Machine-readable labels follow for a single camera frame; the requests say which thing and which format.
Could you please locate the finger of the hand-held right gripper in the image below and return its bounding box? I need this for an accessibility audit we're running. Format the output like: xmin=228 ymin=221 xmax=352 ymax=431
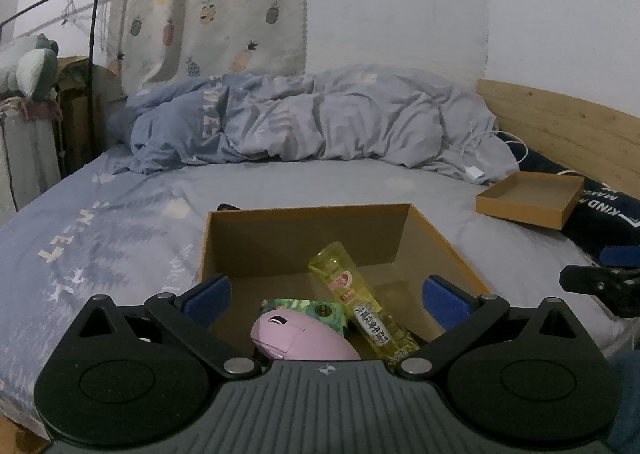
xmin=559 ymin=264 xmax=640 ymax=320
xmin=600 ymin=246 xmax=640 ymax=267

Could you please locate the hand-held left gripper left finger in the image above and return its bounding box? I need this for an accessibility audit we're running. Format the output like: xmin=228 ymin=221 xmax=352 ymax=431
xmin=64 ymin=274 xmax=261 ymax=380

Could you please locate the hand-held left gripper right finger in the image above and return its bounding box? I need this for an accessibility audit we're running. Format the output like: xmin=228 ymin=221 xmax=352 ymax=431
xmin=395 ymin=275 xmax=588 ymax=382

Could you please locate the brown cardboard box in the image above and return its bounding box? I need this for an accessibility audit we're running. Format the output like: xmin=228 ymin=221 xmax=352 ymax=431
xmin=199 ymin=203 xmax=493 ymax=360

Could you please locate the dark blue printed pillow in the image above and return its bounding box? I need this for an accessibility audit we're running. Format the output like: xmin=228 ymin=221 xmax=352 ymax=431
xmin=515 ymin=149 xmax=640 ymax=260

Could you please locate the green patterned packet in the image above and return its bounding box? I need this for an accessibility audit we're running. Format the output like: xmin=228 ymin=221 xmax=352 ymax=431
xmin=260 ymin=298 xmax=351 ymax=335

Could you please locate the pink computer mouse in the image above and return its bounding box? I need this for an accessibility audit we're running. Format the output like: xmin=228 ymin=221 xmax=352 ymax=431
xmin=250 ymin=310 xmax=362 ymax=362

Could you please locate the brown cardboard box lid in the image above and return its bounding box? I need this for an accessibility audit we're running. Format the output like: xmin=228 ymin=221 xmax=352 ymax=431
xmin=475 ymin=171 xmax=586 ymax=231

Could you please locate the yellow plastic bottle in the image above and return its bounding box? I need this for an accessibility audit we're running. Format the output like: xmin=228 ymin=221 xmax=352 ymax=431
xmin=307 ymin=241 xmax=421 ymax=367

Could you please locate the person's blue clothing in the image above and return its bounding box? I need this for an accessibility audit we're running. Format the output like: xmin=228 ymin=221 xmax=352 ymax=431
xmin=612 ymin=349 xmax=640 ymax=454

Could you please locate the wooden headboard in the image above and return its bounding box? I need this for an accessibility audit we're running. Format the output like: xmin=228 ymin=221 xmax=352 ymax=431
xmin=476 ymin=79 xmax=640 ymax=185

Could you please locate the blue grey duvet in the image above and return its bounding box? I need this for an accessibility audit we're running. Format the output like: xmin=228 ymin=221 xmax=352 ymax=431
xmin=107 ymin=64 xmax=528 ymax=185

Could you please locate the wooden cabinet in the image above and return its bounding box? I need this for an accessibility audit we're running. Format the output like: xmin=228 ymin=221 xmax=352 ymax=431
xmin=56 ymin=56 xmax=127 ymax=180

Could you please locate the white cabinet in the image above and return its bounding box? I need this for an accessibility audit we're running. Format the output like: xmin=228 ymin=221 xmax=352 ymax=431
xmin=0 ymin=114 xmax=62 ymax=212

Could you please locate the white and green plush toy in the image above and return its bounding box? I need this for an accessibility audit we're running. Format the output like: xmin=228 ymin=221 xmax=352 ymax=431
xmin=0 ymin=33 xmax=61 ymax=102

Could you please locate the pineapple print curtain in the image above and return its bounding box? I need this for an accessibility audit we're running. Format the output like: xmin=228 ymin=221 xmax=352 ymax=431
xmin=106 ymin=0 xmax=315 ymax=94

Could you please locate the white charging cable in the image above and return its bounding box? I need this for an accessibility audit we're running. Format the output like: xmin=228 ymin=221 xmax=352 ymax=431
xmin=462 ymin=131 xmax=530 ymax=176

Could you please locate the black metal bed frame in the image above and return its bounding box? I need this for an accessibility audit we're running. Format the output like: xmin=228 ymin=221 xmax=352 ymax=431
xmin=0 ymin=0 xmax=115 ymax=167

